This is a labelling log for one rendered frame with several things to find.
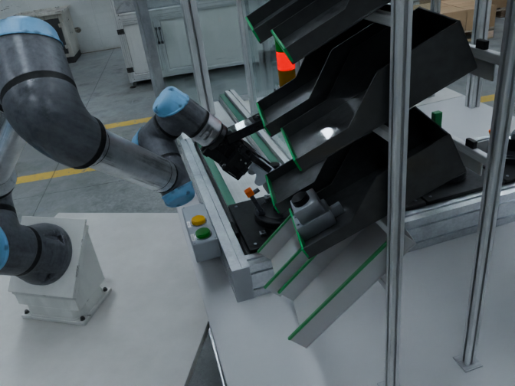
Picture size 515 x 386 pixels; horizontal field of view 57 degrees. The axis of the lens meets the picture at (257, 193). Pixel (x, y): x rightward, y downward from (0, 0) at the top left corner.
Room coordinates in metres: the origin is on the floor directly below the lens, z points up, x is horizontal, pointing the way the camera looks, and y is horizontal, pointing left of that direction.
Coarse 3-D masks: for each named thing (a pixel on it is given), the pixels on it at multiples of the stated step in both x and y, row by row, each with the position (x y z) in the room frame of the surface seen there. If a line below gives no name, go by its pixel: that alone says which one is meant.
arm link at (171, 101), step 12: (168, 96) 1.03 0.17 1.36; (180, 96) 1.04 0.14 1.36; (156, 108) 1.04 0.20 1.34; (168, 108) 1.02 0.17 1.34; (180, 108) 1.03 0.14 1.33; (192, 108) 1.04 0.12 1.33; (168, 120) 1.03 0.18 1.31; (180, 120) 1.03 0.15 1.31; (192, 120) 1.03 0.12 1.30; (204, 120) 1.04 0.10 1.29; (168, 132) 1.04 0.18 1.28; (180, 132) 1.05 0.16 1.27; (192, 132) 1.04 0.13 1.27
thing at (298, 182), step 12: (336, 156) 0.77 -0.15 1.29; (276, 168) 0.90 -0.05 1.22; (288, 168) 0.90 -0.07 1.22; (312, 168) 0.86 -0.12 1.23; (324, 168) 0.77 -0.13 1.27; (336, 168) 0.77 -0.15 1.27; (276, 180) 0.89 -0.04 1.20; (288, 180) 0.86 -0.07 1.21; (300, 180) 0.84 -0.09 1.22; (312, 180) 0.82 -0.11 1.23; (324, 180) 0.77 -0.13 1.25; (276, 192) 0.85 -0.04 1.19; (288, 192) 0.82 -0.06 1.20; (276, 204) 0.77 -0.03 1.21; (288, 204) 0.77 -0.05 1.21
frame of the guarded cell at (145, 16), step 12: (144, 0) 1.86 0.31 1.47; (432, 0) 2.14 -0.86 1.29; (144, 12) 1.87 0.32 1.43; (144, 24) 1.86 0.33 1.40; (144, 48) 2.35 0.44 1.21; (156, 60) 1.86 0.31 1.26; (156, 72) 1.86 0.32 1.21; (156, 84) 1.86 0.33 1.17; (156, 96) 2.35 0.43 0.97; (240, 96) 2.44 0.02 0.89; (432, 96) 2.13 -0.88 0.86
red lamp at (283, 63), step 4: (276, 52) 1.32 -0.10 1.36; (280, 56) 1.30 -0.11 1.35; (284, 56) 1.30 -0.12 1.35; (280, 60) 1.30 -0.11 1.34; (284, 60) 1.30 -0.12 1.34; (288, 60) 1.30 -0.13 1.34; (280, 64) 1.30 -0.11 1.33; (284, 64) 1.30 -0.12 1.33; (288, 64) 1.30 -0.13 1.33; (292, 64) 1.30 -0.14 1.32; (280, 68) 1.30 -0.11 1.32; (284, 68) 1.30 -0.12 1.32; (288, 68) 1.30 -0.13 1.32; (292, 68) 1.30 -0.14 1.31
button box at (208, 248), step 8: (184, 208) 1.23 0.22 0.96; (192, 208) 1.23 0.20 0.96; (200, 208) 1.22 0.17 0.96; (184, 216) 1.19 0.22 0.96; (192, 216) 1.18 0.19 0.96; (208, 216) 1.17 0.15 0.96; (192, 224) 1.13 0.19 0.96; (208, 224) 1.13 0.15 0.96; (192, 232) 1.10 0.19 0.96; (192, 240) 1.06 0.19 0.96; (200, 240) 1.05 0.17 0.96; (208, 240) 1.05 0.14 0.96; (216, 240) 1.05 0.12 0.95; (192, 248) 1.08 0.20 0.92; (200, 248) 1.04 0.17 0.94; (208, 248) 1.04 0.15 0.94; (216, 248) 1.05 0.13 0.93; (200, 256) 1.04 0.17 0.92; (208, 256) 1.04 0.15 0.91; (216, 256) 1.05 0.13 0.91
